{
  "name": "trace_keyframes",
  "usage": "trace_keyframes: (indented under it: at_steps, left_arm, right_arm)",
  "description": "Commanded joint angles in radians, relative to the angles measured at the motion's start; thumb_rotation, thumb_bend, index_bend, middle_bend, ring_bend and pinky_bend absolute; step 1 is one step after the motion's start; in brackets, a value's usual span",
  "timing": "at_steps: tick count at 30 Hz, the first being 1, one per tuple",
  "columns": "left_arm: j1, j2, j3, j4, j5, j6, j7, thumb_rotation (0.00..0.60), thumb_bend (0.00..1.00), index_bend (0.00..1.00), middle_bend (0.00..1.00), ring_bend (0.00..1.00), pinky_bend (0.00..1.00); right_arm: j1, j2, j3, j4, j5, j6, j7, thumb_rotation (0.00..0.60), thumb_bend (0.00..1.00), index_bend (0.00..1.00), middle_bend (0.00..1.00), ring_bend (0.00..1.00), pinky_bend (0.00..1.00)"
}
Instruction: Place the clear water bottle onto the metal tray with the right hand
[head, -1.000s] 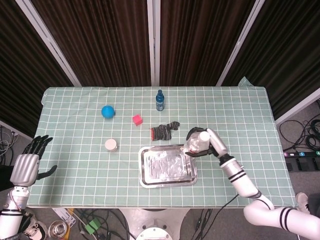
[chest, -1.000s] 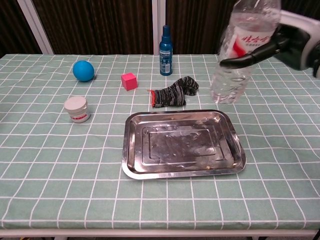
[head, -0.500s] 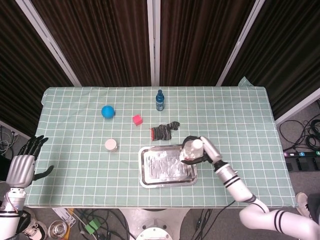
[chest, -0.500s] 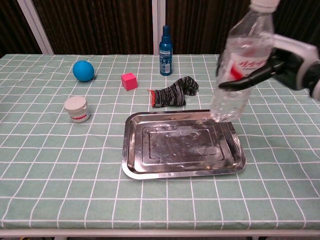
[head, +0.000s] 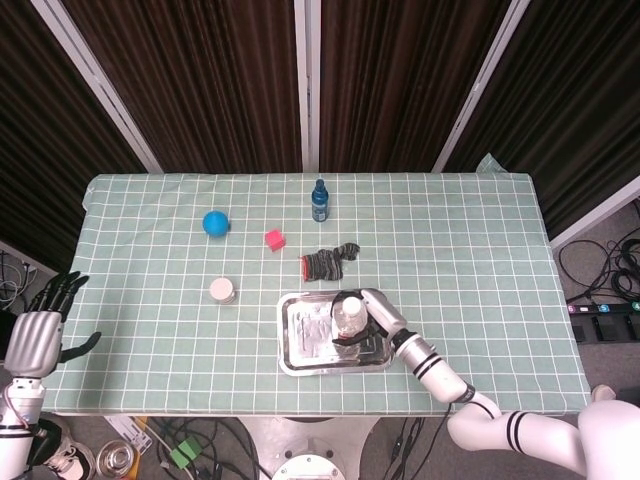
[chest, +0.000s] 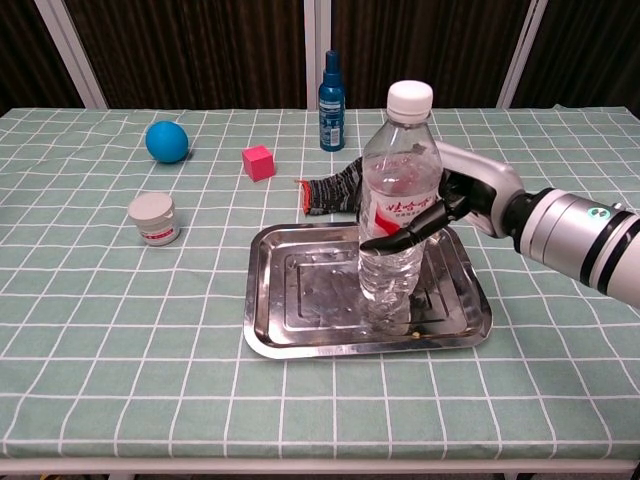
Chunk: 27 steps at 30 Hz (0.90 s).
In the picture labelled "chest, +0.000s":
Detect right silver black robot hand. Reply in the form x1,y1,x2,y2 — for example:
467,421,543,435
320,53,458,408
360,140,526,252

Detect transparent plastic water bottle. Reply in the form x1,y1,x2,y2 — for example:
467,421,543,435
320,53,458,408
357,79,445,336

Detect stainless steel tray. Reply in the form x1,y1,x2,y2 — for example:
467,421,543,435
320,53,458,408
242,221,494,360

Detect blue spray bottle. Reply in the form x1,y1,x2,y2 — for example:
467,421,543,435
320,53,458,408
318,49,347,153

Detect grey striped sock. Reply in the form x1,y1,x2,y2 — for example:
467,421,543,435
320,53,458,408
295,155,365,217

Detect pink cube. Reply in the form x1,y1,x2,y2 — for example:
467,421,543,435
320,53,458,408
241,145,277,183

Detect blue ball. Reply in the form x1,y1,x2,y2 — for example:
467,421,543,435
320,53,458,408
145,120,190,165

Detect small white lidded jar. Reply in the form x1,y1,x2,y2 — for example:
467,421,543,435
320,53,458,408
127,192,181,247

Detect green checkered tablecloth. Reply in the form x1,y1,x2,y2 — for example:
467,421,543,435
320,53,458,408
0,104,640,461

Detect white partition frame post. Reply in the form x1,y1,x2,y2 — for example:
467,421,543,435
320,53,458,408
495,0,550,110
302,0,333,110
33,0,109,110

